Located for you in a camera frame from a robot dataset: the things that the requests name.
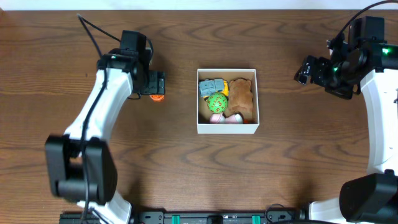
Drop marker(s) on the white cardboard box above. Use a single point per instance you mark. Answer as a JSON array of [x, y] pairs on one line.
[[204, 114]]

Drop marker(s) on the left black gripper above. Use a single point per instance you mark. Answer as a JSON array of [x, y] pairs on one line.
[[154, 88]]

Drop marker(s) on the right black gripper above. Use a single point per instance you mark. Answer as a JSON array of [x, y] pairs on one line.
[[322, 64]]

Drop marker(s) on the yellow grey toy truck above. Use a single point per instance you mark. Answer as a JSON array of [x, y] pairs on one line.
[[209, 87]]

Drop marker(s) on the white pink rabbit figure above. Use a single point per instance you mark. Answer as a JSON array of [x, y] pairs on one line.
[[220, 118]]

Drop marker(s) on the brown plush bear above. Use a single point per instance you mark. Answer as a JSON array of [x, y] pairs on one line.
[[240, 98]]

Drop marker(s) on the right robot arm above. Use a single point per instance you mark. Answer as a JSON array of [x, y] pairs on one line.
[[369, 69]]

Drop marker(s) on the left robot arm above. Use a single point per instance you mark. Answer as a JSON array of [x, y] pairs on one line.
[[79, 162]]

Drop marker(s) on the orange patterned ball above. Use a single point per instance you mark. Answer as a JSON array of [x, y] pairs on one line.
[[157, 98]]

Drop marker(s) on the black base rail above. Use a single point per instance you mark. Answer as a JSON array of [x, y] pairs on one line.
[[274, 215]]

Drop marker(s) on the green numbered dice ball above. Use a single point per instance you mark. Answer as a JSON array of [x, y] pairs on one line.
[[217, 103]]

